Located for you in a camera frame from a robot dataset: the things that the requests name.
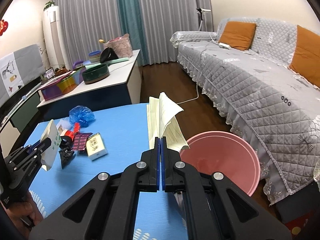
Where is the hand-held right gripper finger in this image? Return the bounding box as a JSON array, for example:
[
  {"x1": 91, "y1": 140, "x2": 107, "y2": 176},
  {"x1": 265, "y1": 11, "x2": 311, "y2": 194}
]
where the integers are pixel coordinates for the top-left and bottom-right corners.
[
  {"x1": 161, "y1": 136, "x2": 292, "y2": 240},
  {"x1": 28, "y1": 137, "x2": 161, "y2": 240}
]

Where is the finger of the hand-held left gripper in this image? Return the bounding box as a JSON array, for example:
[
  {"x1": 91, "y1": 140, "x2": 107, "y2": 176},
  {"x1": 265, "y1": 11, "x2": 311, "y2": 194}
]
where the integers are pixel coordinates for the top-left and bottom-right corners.
[{"x1": 4, "y1": 138, "x2": 52, "y2": 178}]

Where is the white green paper bag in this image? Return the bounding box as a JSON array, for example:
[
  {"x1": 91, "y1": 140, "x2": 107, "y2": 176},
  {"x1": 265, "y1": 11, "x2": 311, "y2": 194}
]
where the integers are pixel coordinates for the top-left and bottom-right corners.
[{"x1": 40, "y1": 119, "x2": 62, "y2": 172}]

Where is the black wrapper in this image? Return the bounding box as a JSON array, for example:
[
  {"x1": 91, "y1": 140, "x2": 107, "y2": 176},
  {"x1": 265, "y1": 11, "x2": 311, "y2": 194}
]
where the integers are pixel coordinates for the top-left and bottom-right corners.
[{"x1": 59, "y1": 148, "x2": 75, "y2": 169}]

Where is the yellow lined paper sheet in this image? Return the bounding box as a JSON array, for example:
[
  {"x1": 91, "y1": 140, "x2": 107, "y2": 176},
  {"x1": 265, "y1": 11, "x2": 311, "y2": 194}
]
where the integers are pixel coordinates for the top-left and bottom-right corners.
[{"x1": 146, "y1": 92, "x2": 190, "y2": 152}]

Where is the clear bubble wrap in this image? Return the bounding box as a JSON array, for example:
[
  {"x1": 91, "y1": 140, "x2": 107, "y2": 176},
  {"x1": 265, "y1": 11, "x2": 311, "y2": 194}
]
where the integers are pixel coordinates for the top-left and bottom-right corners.
[{"x1": 56, "y1": 117, "x2": 75, "y2": 135}]

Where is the pink plastic bin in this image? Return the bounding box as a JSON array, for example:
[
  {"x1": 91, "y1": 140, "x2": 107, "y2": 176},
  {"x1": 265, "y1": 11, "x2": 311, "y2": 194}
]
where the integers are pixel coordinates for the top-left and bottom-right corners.
[{"x1": 179, "y1": 131, "x2": 261, "y2": 197}]

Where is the person's left hand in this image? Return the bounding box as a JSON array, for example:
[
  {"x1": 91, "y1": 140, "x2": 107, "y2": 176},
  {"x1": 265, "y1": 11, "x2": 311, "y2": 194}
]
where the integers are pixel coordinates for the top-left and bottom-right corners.
[{"x1": 5, "y1": 192, "x2": 47, "y2": 238}]

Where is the black tape roll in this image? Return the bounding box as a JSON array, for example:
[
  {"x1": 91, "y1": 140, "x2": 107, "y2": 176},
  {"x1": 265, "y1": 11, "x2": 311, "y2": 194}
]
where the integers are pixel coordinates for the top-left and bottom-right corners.
[{"x1": 60, "y1": 136, "x2": 73, "y2": 150}]

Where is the television cabinet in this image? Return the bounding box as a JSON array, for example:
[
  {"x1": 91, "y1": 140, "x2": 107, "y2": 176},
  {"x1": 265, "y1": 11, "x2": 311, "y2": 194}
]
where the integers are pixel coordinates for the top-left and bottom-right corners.
[{"x1": 0, "y1": 80, "x2": 42, "y2": 150}]

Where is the blue table cover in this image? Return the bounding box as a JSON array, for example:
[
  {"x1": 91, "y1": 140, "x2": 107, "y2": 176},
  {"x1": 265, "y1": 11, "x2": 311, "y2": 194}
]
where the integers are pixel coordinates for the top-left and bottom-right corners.
[{"x1": 27, "y1": 102, "x2": 190, "y2": 240}]

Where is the maroon patterned packet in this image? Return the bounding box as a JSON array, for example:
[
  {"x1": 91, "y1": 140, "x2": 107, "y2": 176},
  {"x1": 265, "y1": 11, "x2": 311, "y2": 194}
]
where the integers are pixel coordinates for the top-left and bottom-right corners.
[{"x1": 72, "y1": 133, "x2": 90, "y2": 153}]

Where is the small white carton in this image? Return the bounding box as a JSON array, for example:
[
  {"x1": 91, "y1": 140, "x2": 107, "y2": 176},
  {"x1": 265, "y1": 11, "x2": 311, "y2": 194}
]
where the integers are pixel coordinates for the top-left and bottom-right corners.
[{"x1": 86, "y1": 132, "x2": 108, "y2": 161}]

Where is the blue plastic bag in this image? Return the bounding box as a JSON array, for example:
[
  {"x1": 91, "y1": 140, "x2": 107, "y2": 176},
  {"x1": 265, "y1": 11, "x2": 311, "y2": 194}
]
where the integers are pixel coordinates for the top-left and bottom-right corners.
[{"x1": 69, "y1": 105, "x2": 95, "y2": 128}]

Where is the colourful gift box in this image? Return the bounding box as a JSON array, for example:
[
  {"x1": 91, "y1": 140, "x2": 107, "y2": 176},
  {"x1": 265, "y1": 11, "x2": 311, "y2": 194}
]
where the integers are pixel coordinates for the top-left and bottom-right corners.
[{"x1": 40, "y1": 70, "x2": 84, "y2": 101}]

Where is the white topped dark cabinet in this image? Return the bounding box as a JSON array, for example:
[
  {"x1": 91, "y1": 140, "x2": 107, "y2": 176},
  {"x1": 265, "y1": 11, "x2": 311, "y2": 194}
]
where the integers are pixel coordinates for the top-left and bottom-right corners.
[{"x1": 37, "y1": 49, "x2": 143, "y2": 120}]

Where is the grey covered television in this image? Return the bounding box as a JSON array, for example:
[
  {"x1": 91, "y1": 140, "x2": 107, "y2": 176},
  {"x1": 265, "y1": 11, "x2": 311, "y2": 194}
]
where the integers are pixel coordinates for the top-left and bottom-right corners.
[{"x1": 0, "y1": 44, "x2": 43, "y2": 108}]

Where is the dark green round tin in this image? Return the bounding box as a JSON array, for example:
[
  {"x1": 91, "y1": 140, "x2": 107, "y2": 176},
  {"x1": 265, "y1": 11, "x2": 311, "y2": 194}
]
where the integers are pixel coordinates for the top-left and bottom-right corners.
[{"x1": 82, "y1": 64, "x2": 110, "y2": 84}]

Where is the mint green board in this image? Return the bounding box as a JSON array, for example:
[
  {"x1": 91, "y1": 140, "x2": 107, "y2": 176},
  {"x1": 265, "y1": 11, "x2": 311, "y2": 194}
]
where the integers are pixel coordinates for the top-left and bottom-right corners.
[{"x1": 85, "y1": 57, "x2": 130, "y2": 68}]

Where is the grey quilted sofa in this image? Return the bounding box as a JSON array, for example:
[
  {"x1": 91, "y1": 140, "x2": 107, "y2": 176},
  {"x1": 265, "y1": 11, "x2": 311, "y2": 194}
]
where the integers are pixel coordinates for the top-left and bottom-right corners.
[{"x1": 170, "y1": 17, "x2": 320, "y2": 207}]

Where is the black pouch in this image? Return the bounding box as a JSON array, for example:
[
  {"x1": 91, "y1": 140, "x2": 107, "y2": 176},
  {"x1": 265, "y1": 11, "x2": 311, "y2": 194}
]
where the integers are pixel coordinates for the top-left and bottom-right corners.
[{"x1": 100, "y1": 47, "x2": 118, "y2": 63}]

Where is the stack of pastel bowls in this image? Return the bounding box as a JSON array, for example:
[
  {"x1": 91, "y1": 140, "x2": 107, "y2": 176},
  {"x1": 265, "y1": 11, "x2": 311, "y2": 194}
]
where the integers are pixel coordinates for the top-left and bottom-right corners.
[{"x1": 88, "y1": 51, "x2": 102, "y2": 63}]

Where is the pink fabric basket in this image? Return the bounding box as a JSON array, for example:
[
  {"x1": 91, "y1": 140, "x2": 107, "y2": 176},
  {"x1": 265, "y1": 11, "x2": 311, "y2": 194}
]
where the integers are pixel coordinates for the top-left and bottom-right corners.
[{"x1": 104, "y1": 34, "x2": 133, "y2": 58}]

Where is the white standing air conditioner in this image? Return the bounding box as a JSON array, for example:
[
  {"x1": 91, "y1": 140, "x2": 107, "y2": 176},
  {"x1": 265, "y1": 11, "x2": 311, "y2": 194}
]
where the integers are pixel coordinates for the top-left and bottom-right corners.
[{"x1": 42, "y1": 7, "x2": 69, "y2": 70}]

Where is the dark box with red print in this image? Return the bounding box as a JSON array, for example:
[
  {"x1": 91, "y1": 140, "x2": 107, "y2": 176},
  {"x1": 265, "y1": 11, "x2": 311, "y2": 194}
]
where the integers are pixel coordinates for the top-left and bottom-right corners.
[{"x1": 275, "y1": 194, "x2": 318, "y2": 238}]

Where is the white floor stand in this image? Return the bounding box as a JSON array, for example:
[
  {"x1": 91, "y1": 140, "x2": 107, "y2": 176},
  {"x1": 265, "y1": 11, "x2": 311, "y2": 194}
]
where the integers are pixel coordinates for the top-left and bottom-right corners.
[{"x1": 196, "y1": 7, "x2": 212, "y2": 32}]

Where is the grey curtain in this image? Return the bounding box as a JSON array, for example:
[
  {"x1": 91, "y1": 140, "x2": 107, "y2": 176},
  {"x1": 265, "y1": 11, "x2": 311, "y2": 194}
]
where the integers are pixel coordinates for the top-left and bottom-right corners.
[
  {"x1": 51, "y1": 0, "x2": 125, "y2": 68},
  {"x1": 135, "y1": 0, "x2": 213, "y2": 67}
]

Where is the teal curtain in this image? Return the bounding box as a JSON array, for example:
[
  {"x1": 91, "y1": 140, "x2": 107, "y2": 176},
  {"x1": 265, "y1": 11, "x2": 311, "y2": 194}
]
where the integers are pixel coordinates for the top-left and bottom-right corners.
[{"x1": 115, "y1": 0, "x2": 147, "y2": 67}]

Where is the orange cushion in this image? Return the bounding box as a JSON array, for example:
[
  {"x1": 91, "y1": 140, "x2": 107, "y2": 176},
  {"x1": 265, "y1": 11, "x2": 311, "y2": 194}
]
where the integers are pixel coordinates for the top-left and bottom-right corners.
[
  {"x1": 288, "y1": 25, "x2": 320, "y2": 89},
  {"x1": 218, "y1": 21, "x2": 257, "y2": 51}
]

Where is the white power cable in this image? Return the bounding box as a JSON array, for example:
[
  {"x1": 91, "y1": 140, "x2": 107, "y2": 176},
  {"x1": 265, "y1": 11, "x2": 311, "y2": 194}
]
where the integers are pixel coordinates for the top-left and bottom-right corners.
[{"x1": 176, "y1": 34, "x2": 220, "y2": 105}]

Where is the red wall decoration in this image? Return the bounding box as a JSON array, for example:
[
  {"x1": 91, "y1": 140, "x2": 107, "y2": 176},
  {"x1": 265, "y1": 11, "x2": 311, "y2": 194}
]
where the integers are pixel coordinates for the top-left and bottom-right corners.
[{"x1": 0, "y1": 19, "x2": 9, "y2": 37}]

